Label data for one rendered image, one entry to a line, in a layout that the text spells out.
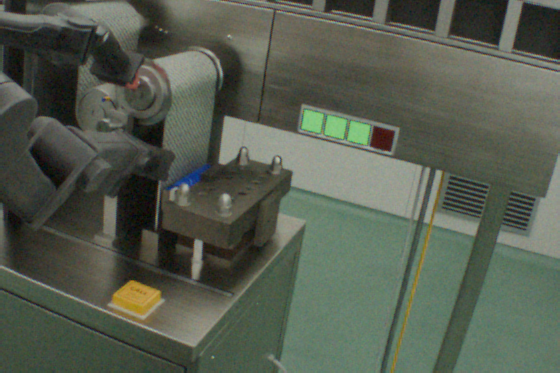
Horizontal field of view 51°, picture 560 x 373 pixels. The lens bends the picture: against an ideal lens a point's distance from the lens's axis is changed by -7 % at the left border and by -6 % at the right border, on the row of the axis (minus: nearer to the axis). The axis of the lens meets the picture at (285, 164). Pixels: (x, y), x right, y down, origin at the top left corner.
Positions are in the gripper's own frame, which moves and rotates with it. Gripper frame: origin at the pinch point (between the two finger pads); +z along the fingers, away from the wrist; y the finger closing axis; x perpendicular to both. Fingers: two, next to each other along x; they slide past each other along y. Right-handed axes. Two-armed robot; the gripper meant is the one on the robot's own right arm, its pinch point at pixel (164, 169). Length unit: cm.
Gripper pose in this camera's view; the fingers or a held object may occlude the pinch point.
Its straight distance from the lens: 141.0
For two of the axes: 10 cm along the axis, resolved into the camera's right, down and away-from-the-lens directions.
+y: 9.3, 2.6, -2.6
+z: 2.1, 2.2, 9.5
